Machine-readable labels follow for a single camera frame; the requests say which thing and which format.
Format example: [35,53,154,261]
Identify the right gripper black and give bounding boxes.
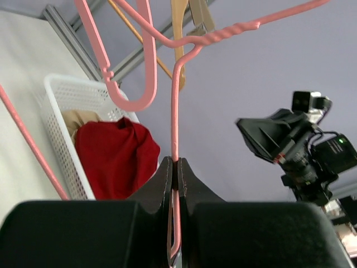
[236,108,318,164]

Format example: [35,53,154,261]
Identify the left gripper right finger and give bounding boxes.
[177,158,354,267]

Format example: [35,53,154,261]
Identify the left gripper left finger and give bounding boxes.
[1,157,173,267]

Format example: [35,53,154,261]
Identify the red t shirt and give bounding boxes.
[75,117,160,200]

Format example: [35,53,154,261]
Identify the pink wire hanger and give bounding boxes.
[0,0,331,266]

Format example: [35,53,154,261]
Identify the beige t shirt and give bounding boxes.
[61,109,102,144]

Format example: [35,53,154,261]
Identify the pink plastic hanger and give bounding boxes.
[74,1,157,112]

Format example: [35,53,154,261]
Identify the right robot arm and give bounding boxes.
[236,109,356,207]

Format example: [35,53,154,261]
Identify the tan clip hanger near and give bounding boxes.
[187,0,215,36]

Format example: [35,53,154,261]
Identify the wooden hanger with bar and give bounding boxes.
[107,0,190,92]

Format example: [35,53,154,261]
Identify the white plastic basket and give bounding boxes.
[41,74,139,200]

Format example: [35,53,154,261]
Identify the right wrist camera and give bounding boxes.
[291,91,332,113]

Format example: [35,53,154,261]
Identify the aluminium hanging rail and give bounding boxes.
[43,1,172,82]

